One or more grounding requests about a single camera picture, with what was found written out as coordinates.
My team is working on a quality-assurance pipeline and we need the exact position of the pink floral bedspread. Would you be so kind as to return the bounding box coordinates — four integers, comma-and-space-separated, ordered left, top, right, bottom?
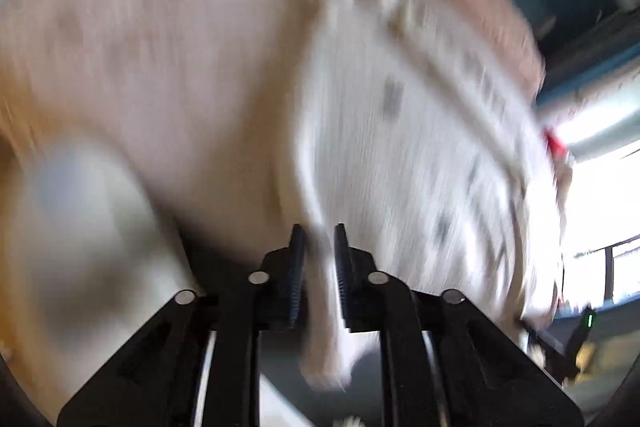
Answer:
0, 0, 362, 408

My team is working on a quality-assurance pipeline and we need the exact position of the cream knit sweater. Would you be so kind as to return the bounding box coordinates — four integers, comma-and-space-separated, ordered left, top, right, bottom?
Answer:
288, 0, 562, 387

